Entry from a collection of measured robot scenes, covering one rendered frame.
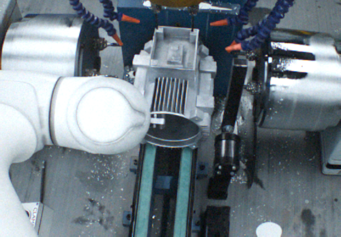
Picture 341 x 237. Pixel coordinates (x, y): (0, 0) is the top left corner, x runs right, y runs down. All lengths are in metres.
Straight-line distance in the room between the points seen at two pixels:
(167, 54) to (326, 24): 0.77
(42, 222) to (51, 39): 0.41
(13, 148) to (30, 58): 0.49
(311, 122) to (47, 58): 0.63
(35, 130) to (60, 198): 0.64
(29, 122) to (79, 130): 0.08
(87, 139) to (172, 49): 0.52
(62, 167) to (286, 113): 0.62
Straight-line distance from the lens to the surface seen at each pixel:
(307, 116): 1.07
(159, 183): 1.19
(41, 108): 0.63
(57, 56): 1.05
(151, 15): 1.14
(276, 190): 1.26
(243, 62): 0.89
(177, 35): 1.09
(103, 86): 0.58
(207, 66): 1.10
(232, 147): 1.03
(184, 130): 1.14
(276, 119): 1.07
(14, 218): 0.49
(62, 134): 0.63
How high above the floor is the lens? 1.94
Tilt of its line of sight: 58 degrees down
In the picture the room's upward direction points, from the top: straight up
